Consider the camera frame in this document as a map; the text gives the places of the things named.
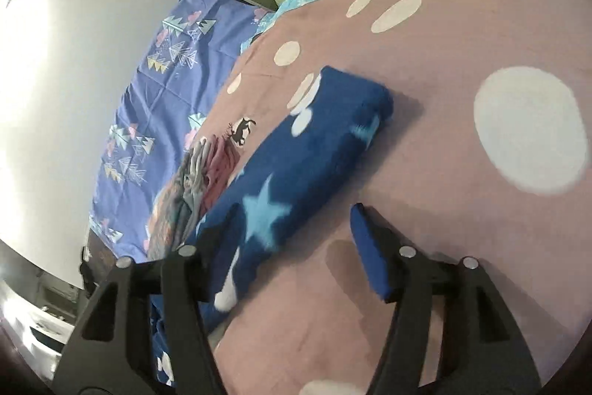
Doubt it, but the navy fleece star pajama top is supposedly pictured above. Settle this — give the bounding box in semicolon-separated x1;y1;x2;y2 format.
149;64;396;386

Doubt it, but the black garment on headboard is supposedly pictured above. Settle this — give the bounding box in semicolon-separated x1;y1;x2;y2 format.
78;245;105;297

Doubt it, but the floral folded garment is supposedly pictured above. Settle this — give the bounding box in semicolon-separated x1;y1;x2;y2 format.
147;160;186;261

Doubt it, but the grey folded garment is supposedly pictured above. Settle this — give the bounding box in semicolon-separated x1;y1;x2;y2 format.
174;137;214;245

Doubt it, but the blue tree print pillow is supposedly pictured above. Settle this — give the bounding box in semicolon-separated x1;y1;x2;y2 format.
89;0;269;262

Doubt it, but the pink polka dot bedspread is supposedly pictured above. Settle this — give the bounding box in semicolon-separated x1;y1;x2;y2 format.
204;0;591;394

